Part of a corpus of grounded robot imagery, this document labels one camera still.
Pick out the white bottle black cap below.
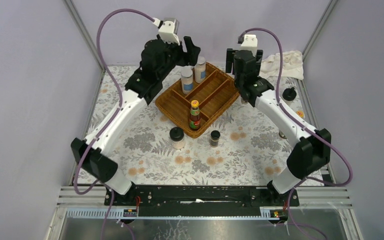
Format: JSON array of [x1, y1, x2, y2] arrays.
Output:
[[282, 87, 298, 106]]

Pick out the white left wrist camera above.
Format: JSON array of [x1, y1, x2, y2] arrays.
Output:
[[153, 17, 181, 46]]

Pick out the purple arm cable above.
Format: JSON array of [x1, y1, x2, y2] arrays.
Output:
[[237, 27, 354, 240], [72, 8, 161, 240]]

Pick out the green sauce bottle yellow cap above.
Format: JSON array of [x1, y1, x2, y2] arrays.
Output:
[[296, 110, 305, 119]]

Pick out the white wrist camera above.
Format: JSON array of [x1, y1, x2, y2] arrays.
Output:
[[238, 34, 258, 57], [153, 17, 181, 46]]

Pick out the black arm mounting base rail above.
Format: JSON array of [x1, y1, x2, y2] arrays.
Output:
[[104, 185, 300, 217]]

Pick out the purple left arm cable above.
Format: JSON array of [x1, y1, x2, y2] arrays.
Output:
[[72, 8, 161, 240]]

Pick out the white jar wide black lid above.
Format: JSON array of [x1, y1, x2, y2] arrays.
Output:
[[169, 126, 186, 150]]

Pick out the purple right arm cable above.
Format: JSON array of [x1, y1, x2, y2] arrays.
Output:
[[237, 27, 354, 240]]

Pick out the silver lid white grain jar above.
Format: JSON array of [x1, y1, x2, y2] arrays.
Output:
[[194, 56, 206, 84]]

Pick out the white crumpled cloth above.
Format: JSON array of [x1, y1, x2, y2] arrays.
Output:
[[259, 50, 304, 80]]

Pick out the small pepper jar black cap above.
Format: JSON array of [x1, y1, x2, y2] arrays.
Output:
[[209, 130, 221, 148]]

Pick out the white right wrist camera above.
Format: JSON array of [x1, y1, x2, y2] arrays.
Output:
[[238, 34, 258, 57]]

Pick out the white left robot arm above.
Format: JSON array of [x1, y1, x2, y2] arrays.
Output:
[[70, 36, 201, 206]]

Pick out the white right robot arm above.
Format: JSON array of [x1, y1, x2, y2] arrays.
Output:
[[225, 48, 332, 206]]

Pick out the red sauce bottle yellow cap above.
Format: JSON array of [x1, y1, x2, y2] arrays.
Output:
[[189, 100, 201, 130]]

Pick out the silver lid jar blue label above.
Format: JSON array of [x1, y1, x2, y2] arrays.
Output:
[[180, 66, 194, 95]]

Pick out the brown wicker divided basket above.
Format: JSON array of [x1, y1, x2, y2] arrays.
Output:
[[155, 62, 240, 139]]

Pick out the floral patterned table mat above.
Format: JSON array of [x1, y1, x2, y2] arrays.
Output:
[[73, 64, 325, 187]]

